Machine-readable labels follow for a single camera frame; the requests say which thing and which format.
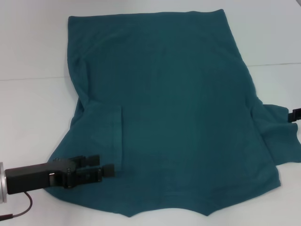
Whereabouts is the teal blue t-shirt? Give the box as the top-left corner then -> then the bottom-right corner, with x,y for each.
46,8 -> 299,214

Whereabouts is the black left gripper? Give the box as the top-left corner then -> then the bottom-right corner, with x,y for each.
5,154 -> 115,195

